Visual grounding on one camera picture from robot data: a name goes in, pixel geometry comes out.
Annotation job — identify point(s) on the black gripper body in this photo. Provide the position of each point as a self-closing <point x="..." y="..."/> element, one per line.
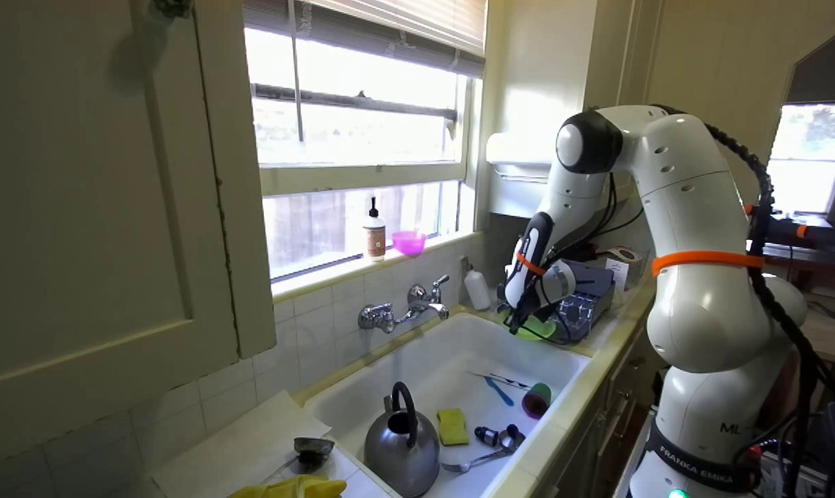
<point x="517" y="303"/>

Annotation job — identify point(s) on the kitchen window frame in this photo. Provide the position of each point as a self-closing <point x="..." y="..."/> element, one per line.
<point x="362" y="176"/>

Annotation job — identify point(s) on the white ceramic sink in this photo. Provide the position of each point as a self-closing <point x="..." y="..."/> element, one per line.
<point x="453" y="378"/>

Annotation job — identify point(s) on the yellow sponge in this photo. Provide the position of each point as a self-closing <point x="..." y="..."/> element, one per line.
<point x="452" y="427"/>

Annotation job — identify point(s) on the white cardboard box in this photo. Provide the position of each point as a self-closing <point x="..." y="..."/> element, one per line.
<point x="625" y="267"/>

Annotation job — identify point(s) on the chrome wall faucet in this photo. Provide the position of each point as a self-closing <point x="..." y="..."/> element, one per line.
<point x="406" y="304"/>

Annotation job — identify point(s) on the window blind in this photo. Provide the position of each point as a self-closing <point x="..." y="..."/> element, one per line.
<point x="406" y="17"/>

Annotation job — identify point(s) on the green and red cup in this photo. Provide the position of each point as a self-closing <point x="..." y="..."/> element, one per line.
<point x="538" y="398"/>

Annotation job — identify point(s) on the steel fork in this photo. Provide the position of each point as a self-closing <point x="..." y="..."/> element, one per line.
<point x="474" y="459"/>

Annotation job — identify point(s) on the cream cabinet door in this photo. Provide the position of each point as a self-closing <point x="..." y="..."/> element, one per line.
<point x="86" y="183"/>

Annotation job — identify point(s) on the yellow cloth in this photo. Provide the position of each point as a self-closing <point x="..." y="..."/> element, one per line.
<point x="289" y="488"/>

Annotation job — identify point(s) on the brown pump soap bottle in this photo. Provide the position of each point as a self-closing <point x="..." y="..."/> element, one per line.
<point x="373" y="236"/>

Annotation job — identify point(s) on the pink plastic bowl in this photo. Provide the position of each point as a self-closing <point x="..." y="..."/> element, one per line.
<point x="409" y="241"/>

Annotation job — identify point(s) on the blue brush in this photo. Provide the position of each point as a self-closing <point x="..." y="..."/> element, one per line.
<point x="498" y="390"/>

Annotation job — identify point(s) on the white soap dispenser bottle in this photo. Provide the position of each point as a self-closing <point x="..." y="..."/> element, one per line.
<point x="477" y="292"/>

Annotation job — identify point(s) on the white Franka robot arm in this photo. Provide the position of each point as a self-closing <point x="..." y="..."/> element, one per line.
<point x="704" y="304"/>

